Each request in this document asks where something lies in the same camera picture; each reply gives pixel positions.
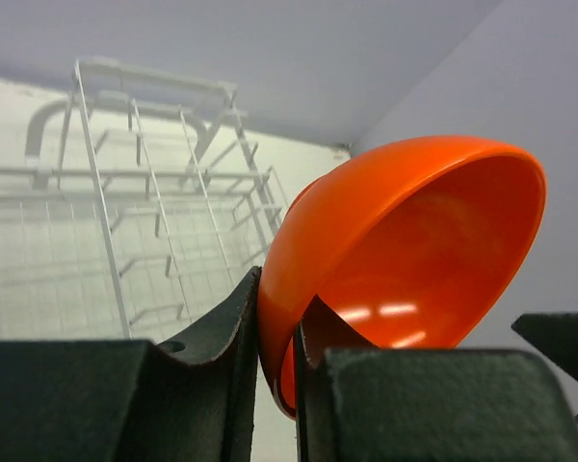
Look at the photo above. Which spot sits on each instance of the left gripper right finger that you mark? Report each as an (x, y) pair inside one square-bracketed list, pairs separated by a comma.
[(359, 402)]

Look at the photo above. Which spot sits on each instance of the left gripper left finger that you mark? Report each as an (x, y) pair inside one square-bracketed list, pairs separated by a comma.
[(189, 398)]

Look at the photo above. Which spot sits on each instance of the orange bowl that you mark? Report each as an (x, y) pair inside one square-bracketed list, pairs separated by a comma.
[(410, 243)]

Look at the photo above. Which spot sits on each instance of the white wire dish rack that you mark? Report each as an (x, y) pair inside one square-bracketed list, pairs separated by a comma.
[(129, 205)]

